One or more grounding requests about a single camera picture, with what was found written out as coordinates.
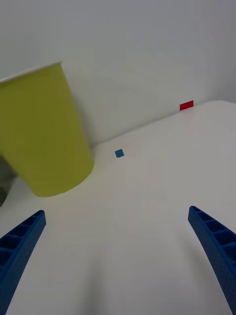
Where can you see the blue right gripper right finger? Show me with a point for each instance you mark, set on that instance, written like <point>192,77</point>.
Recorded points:
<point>218,243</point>

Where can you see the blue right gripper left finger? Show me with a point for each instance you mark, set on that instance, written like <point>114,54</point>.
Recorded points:
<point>17,251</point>

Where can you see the yellow-green plastic waste bin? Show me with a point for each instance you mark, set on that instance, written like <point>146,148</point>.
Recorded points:
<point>41,133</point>

